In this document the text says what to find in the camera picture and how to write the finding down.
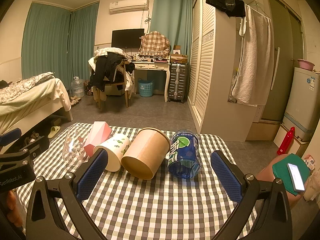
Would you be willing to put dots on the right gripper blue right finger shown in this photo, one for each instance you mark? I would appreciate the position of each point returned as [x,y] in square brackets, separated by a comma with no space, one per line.
[273,220]

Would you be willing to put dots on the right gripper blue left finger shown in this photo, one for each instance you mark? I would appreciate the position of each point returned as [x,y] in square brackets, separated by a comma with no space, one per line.
[44,219]

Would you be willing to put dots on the clear glass cup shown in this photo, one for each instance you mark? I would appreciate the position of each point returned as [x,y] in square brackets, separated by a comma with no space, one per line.
[73,152]

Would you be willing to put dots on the white paper cup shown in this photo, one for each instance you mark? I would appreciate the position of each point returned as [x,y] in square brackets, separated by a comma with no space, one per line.
[115,146]

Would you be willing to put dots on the pink faceted cup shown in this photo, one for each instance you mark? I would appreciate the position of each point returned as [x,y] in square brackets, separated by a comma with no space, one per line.
[99,133]

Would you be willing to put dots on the brown kraft paper cup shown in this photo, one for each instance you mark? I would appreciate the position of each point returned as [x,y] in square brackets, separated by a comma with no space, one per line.
[146,153]

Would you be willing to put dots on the blue printed plastic cup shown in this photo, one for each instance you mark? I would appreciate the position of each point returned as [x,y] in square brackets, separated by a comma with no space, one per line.
[184,158]

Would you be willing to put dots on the person's left hand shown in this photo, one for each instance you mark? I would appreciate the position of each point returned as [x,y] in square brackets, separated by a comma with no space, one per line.
[13,214]

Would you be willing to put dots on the sneakers under bed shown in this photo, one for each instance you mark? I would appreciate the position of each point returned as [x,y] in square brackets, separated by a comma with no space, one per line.
[31,138]

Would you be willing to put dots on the smartphone with lit screen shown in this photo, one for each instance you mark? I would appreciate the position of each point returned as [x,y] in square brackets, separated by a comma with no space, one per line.
[296,177]

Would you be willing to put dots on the green slipper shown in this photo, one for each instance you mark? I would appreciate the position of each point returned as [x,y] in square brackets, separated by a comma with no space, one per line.
[53,131]

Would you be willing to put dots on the bed with cream bedding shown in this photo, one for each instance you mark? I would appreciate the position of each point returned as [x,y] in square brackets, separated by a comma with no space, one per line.
[34,105]

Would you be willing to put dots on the red bottle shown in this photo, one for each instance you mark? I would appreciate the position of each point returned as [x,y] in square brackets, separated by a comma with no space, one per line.
[285,144]

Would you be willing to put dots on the grey checkered tablecloth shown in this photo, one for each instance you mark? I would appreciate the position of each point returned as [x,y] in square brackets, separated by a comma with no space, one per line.
[165,207]

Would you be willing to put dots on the large water jug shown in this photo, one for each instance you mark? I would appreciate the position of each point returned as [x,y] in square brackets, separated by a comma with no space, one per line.
[77,87]

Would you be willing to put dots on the white small refrigerator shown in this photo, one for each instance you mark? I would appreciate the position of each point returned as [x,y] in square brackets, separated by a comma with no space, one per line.
[302,111]

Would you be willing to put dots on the blue laundry basket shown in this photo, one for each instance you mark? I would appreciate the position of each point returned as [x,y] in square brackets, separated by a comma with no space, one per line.
[145,88]

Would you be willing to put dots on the black clothes pile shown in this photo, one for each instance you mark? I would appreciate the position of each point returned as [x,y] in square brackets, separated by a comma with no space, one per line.
[105,70]

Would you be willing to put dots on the teal window curtain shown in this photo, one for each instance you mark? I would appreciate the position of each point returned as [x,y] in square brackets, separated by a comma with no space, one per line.
[58,40]

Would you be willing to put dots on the wooden chair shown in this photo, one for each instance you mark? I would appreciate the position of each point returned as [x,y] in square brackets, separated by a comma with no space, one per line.
[125,84]

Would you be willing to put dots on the white hanging towel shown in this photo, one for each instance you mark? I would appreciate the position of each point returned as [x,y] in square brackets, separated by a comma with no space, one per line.
[255,72]

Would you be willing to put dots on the silver suitcase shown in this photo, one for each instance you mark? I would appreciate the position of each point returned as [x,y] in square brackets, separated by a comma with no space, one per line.
[178,82]

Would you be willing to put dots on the white desk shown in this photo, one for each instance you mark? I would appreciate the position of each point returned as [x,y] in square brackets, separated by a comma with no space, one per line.
[156,66]

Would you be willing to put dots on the black television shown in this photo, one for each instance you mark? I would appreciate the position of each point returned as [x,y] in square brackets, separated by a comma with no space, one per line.
[127,38]

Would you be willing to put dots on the pink plastic basin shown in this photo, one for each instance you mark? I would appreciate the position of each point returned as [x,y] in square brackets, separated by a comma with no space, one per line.
[307,65]

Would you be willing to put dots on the plaid blanket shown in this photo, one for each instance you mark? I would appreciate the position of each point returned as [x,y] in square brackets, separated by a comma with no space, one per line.
[154,44]

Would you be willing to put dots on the brown cardboard box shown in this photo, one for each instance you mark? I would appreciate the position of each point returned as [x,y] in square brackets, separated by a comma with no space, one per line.
[179,58]

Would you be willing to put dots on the grey door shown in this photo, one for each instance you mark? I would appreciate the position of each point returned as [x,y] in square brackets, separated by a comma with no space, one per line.
[288,47]

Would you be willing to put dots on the white louvered wardrobe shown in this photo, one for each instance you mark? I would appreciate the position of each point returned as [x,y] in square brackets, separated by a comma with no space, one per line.
[213,52]

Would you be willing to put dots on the white air conditioner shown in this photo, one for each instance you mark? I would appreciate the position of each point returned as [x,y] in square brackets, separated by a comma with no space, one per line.
[128,5]

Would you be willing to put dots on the teal curtain behind desk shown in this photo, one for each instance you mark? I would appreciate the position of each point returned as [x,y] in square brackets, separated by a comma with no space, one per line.
[174,20]

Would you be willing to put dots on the black hanging garment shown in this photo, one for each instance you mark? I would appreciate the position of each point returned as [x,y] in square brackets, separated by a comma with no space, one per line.
[232,8]

